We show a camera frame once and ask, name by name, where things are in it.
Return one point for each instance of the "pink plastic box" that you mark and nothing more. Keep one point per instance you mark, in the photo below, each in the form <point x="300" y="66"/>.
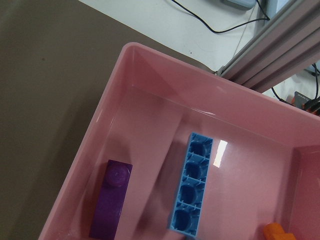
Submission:
<point x="176" y="153"/>

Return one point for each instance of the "orange block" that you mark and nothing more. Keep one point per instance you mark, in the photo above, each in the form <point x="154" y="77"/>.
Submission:
<point x="274" y="231"/>

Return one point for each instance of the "purple block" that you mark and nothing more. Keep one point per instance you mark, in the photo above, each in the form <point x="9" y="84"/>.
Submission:
<point x="110" y="200"/>

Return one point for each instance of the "long blue block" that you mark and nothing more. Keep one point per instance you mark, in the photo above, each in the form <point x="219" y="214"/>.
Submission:
<point x="187" y="207"/>

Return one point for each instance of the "aluminium frame post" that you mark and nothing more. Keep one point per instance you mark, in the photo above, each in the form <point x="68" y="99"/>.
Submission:
<point x="289" y="43"/>

